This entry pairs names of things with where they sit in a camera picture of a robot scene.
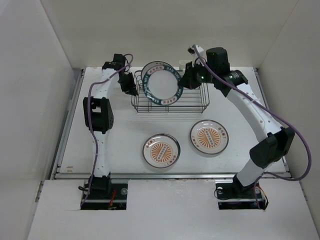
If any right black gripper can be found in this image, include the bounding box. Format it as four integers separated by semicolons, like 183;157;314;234
177;59;217;89

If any metal wire dish rack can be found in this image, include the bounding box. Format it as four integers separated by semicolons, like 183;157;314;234
131;70;210;114

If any orange sunburst plate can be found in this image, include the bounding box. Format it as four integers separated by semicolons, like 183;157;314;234
142;133;181;169
189;119;229;155

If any white plate with flower outline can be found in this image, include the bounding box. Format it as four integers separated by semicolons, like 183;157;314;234
140;61;170;96

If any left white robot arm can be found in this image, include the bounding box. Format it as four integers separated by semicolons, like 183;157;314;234
83;53;138;199

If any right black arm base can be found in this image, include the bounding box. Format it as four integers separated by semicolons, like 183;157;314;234
214;182;269;210

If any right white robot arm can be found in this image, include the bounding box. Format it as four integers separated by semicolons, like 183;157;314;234
178;44;295;197

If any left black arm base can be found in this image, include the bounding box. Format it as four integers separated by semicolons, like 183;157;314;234
80;183;128;211

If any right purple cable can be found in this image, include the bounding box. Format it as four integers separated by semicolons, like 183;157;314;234
193;46;312;181

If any purple cable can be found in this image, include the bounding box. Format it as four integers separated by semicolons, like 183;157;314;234
193;46;312;181
79;53;137;208

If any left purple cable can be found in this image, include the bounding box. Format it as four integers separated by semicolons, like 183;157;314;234
79;53;137;208

